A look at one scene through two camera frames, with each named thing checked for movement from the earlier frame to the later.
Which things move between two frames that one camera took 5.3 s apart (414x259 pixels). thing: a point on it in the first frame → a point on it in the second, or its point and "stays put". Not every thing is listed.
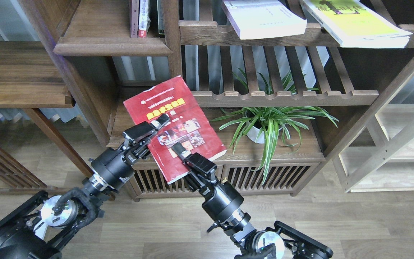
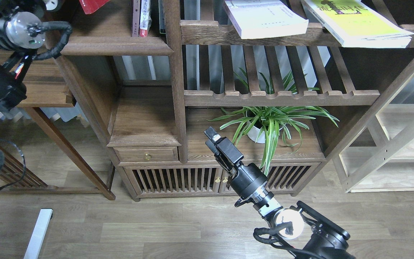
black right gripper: x=221 y=198 → x=246 y=178
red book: x=189 y=126 → x=90 y=6
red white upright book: x=144 y=19 stays put
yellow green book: x=356 y=25 stays put
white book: x=258 y=19 stays put
